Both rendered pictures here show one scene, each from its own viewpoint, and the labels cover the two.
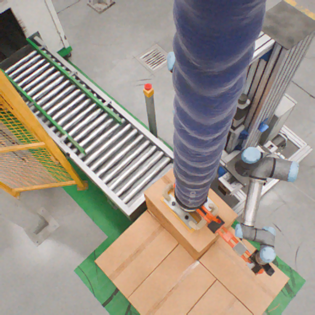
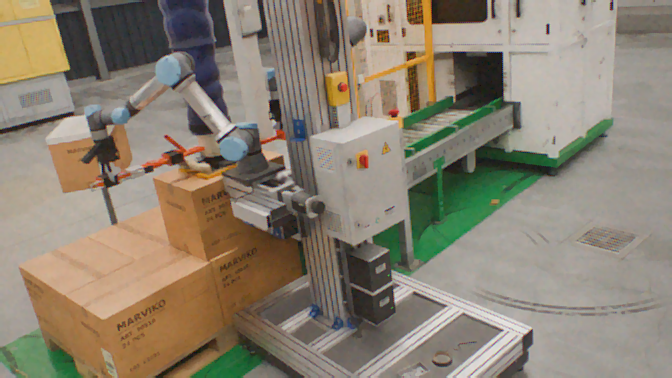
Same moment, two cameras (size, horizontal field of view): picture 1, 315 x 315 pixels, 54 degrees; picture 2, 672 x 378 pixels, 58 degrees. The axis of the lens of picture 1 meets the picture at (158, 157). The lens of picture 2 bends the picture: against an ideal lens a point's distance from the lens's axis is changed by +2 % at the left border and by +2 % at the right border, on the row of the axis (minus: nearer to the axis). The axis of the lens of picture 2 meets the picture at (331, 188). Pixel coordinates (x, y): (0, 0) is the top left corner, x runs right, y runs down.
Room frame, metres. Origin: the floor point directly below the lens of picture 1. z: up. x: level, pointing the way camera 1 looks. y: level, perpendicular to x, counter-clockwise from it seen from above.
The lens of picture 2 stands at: (1.00, -3.36, 1.94)
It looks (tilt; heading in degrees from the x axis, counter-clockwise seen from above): 21 degrees down; 85
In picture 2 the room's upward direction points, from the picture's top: 8 degrees counter-clockwise
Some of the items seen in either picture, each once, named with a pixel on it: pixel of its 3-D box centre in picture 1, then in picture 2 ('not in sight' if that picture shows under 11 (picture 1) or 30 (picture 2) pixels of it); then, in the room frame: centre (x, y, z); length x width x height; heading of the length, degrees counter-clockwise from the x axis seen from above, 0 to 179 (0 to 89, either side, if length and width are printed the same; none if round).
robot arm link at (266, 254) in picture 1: (266, 255); (95, 117); (0.20, -0.54, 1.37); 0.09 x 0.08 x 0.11; 160
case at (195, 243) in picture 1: (188, 210); (225, 199); (0.66, -0.20, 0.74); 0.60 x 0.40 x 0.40; 36
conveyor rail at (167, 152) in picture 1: (101, 97); (431, 160); (2.05, 0.53, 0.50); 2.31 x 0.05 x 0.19; 40
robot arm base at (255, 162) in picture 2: (246, 164); (251, 159); (0.86, -0.63, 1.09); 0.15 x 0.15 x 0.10
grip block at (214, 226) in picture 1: (215, 224); (173, 157); (0.46, -0.34, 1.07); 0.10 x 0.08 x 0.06; 126
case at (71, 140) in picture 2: not in sight; (92, 149); (-0.35, 1.08, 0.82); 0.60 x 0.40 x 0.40; 93
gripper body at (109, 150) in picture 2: (258, 258); (105, 150); (0.20, -0.53, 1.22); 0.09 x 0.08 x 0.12; 36
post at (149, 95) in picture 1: (152, 119); (401, 194); (1.71, 0.02, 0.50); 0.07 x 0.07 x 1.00; 40
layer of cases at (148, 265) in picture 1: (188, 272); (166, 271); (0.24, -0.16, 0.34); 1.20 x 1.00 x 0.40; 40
